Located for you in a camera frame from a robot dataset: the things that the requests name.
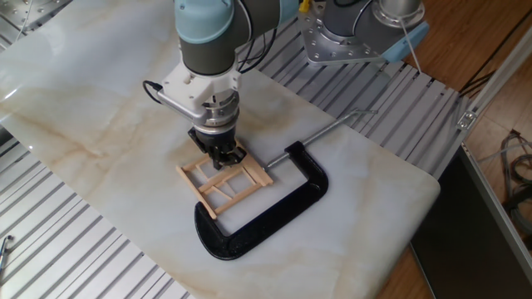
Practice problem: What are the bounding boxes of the aluminium table leg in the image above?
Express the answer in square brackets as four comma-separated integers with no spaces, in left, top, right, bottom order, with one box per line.
[456,143,532,267]

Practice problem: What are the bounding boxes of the white marble board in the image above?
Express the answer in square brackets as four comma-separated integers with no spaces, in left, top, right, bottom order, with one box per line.
[0,0,441,299]

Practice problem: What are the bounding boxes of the white wrist mount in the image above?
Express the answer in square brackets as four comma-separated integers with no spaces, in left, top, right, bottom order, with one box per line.
[160,61,243,105]

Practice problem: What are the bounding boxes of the grey cable bundle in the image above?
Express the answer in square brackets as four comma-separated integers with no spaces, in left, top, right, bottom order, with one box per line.
[477,129,532,236]

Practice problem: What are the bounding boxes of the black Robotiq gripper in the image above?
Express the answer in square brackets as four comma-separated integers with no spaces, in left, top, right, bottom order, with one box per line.
[187,126,249,171]

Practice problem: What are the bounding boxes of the aluminium frame beam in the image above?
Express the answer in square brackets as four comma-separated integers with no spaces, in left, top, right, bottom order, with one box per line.
[431,24,532,179]

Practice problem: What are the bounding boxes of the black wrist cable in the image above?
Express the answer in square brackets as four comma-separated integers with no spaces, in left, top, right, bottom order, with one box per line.
[141,24,279,105]

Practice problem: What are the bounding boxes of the white zip tie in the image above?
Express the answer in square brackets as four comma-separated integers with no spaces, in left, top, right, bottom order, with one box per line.
[397,18,420,78]

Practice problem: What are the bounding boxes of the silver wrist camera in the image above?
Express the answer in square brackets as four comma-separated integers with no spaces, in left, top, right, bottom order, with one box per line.
[155,89,207,125]

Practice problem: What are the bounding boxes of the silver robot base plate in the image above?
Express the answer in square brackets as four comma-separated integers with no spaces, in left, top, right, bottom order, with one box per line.
[298,2,386,66]

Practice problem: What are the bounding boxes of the black floor cables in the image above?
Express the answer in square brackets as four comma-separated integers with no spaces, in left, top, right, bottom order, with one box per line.
[459,68,498,99]

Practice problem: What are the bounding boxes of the silver corner bracket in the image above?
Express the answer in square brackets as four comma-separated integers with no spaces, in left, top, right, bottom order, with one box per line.
[456,110,478,132]

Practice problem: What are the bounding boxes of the silver perforated plate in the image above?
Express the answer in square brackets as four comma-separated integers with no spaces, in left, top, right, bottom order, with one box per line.
[0,0,71,32]

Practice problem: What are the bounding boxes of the dark cable end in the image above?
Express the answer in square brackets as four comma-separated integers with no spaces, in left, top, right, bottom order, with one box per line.
[0,234,16,275]

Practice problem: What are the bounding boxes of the black C-clamp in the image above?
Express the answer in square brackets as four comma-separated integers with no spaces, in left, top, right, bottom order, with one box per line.
[194,108,378,262]

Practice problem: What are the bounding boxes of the thin wooden sliding sash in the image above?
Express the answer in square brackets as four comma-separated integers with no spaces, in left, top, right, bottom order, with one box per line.
[195,159,259,203]

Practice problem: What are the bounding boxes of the black panel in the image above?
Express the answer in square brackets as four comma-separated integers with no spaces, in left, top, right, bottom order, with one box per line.
[409,149,532,299]

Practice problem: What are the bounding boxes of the wooden window frame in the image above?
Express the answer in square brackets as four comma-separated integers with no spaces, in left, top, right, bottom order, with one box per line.
[175,140,274,220]

